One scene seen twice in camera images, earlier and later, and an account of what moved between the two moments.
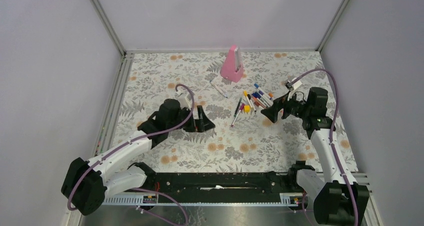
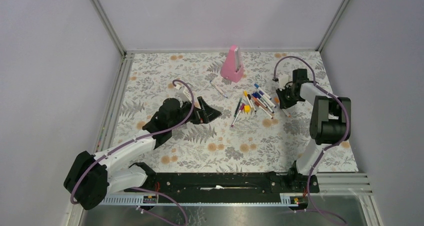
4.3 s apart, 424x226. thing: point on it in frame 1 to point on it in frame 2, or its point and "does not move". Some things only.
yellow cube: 247,108 does not move
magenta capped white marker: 242,107 does not move
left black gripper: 202,124 to 204,115
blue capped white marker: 218,88 does not move
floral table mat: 262,104 does not move
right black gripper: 271,113 to 283,103
